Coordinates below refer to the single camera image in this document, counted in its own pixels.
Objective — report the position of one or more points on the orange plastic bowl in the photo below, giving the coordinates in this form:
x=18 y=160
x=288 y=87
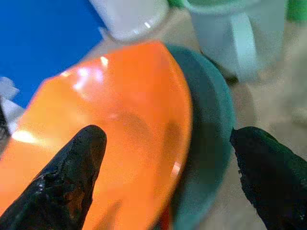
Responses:
x=134 y=112

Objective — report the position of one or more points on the light green mug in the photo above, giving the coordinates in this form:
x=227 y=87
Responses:
x=237 y=36

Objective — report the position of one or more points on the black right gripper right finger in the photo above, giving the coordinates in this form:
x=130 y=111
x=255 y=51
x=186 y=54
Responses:
x=271 y=172

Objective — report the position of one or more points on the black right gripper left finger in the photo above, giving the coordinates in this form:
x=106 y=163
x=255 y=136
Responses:
x=64 y=182

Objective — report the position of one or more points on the green placemat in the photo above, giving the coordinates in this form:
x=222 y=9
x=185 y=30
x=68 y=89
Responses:
x=297 y=9

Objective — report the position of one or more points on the teal plastic bowl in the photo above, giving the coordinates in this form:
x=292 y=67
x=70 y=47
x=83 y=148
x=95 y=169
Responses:
x=208 y=134

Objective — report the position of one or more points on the blue placemat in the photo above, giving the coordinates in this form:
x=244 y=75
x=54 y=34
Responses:
x=40 y=40

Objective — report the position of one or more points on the white cup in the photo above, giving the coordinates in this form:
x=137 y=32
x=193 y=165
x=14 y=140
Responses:
x=134 y=16

